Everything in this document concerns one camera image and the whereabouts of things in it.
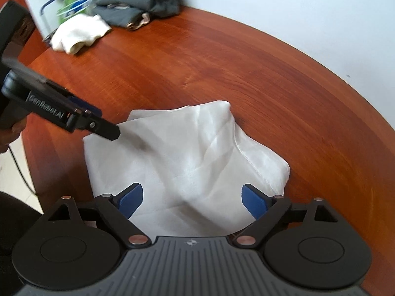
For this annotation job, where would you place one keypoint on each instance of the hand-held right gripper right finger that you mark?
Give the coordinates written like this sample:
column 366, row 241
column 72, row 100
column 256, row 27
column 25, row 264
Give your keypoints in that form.
column 251, row 200

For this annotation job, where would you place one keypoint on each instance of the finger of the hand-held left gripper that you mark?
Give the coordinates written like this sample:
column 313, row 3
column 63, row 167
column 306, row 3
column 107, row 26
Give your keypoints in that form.
column 105, row 129

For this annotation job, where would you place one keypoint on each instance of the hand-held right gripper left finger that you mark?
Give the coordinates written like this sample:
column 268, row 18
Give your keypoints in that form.
column 132, row 199

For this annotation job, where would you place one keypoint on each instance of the white short-sleeved shirt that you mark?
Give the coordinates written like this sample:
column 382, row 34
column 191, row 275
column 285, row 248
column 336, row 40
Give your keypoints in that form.
column 185, row 166

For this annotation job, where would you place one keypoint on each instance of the dark grey clothes pile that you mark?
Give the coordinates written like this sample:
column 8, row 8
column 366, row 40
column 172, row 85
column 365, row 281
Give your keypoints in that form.
column 135, row 0

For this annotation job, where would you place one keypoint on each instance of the person's left hand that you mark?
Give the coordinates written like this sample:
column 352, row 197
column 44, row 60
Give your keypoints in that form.
column 9, row 138

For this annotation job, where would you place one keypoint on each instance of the white folded cloth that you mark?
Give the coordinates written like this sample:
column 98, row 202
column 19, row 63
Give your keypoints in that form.
column 80, row 32

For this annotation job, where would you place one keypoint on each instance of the blue and green rack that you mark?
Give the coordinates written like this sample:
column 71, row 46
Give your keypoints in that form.
column 66, row 6

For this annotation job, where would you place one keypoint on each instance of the person's dark clothing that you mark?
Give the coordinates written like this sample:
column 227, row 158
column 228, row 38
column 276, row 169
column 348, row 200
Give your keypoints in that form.
column 15, row 237

